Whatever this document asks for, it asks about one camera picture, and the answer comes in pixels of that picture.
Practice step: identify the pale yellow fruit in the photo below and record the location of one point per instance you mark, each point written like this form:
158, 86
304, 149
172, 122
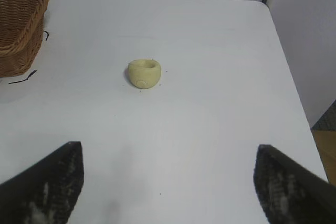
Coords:
144, 74

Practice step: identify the brown woven wicker basket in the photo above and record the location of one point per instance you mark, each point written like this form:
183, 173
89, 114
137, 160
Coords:
15, 32

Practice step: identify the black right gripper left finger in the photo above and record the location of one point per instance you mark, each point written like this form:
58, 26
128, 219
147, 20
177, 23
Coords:
47, 190

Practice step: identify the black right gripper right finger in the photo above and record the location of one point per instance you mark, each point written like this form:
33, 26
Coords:
288, 195

